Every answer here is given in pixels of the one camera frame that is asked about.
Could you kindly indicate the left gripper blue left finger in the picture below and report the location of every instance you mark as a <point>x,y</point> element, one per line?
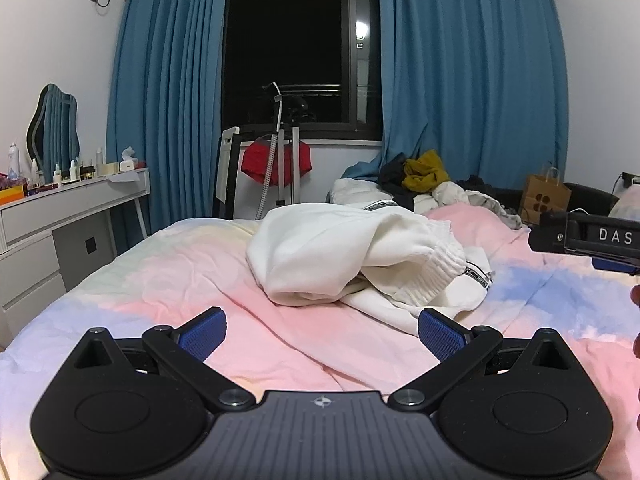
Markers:
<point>181,353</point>

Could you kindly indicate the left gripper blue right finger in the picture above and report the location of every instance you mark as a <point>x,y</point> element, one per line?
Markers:
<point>461,353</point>

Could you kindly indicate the white sweatpants with black stripe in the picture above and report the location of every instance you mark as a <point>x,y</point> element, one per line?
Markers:
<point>386,262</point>

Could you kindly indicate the white crumpled clothes pile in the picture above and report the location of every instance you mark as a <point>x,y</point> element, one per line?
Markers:
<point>360,193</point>

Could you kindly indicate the white folding board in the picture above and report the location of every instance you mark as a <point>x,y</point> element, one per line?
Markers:
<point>227,173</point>

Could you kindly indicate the pastel tie-dye duvet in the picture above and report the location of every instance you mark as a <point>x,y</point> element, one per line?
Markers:
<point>195,264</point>

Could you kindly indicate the brown paper bag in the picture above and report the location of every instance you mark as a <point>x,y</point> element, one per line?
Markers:
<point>543,193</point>

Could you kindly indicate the mustard yellow garment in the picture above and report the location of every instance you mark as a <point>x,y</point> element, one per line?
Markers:
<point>424,174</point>

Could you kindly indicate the black clothing pile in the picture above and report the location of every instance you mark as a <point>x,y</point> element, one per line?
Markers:
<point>392,175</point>

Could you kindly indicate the white dressing table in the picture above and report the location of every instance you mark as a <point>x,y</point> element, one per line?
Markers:
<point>43,242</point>

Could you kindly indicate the white tissue box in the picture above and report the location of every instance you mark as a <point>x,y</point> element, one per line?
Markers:
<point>128,160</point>

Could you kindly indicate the white garment steamer stand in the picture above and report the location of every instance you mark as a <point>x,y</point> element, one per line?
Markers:
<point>276,152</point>

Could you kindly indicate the right blue curtain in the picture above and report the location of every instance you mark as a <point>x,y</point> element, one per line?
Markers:
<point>481,82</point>

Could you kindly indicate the blue curtain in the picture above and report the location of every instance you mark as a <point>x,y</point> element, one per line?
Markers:
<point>165,101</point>
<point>481,82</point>

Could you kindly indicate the left blue curtain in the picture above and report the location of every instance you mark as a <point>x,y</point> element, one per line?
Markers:
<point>165,101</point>

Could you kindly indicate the white spray bottle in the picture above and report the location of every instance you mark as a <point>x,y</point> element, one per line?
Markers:
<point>14,161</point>

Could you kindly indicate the dark window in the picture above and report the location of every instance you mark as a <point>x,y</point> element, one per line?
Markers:
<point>311,63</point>

